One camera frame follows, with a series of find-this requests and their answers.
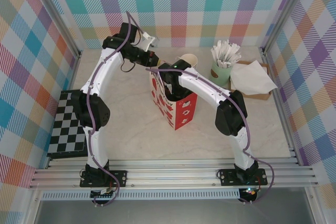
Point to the black white checkerboard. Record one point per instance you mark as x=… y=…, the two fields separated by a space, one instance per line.
x=65 y=129

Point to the white red printed paper bag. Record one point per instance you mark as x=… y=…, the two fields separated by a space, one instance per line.
x=183 y=113

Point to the right aluminium frame post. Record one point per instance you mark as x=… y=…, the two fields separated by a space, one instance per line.
x=284 y=11

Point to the white wrapped stir stick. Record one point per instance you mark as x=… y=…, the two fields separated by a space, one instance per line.
x=228 y=48
x=215 y=54
x=235 y=52
x=236 y=58
x=220 y=48

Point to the brown cardboard napkin tray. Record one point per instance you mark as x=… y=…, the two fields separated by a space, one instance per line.
x=263 y=96

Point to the right circuit board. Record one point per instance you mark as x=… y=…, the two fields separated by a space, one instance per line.
x=249 y=192

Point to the circuit board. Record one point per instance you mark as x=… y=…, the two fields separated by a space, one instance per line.
x=103 y=193
x=249 y=192

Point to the white paper napkin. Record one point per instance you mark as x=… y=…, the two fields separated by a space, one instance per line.
x=252 y=77

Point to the left circuit board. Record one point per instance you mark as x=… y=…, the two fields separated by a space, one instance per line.
x=103 y=193

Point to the green holder cup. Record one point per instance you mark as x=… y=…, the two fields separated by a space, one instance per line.
x=220 y=75

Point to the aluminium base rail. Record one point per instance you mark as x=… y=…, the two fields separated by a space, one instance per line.
x=170 y=175

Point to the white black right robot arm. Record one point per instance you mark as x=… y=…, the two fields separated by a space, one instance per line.
x=204 y=85

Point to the aluminium frame post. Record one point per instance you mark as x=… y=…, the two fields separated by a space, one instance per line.
x=58 y=11
x=284 y=11

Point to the left aluminium frame post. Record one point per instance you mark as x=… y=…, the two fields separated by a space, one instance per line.
x=58 y=11

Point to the stack of paper cups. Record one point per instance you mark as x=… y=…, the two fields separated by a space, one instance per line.
x=189 y=60

